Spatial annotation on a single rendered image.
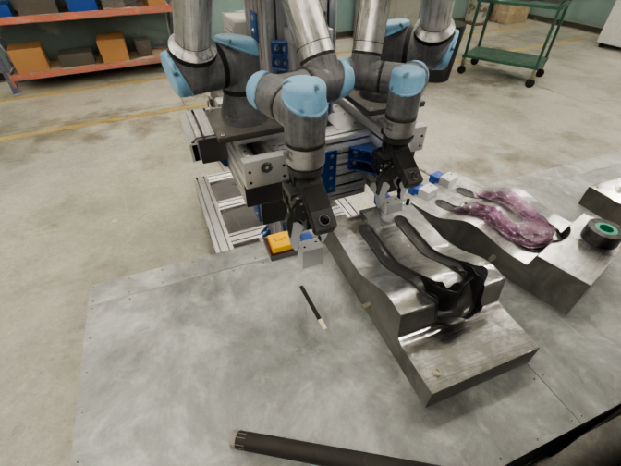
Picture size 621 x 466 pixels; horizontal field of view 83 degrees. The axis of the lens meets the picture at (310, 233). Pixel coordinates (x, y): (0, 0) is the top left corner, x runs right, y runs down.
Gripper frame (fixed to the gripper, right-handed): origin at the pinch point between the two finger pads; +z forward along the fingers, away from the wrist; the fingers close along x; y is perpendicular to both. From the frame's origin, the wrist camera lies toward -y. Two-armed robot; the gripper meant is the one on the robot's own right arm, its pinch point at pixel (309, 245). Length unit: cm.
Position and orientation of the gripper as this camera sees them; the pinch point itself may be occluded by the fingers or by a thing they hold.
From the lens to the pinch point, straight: 79.6
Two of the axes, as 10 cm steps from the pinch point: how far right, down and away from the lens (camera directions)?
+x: -9.3, 2.4, -2.7
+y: -3.6, -6.2, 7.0
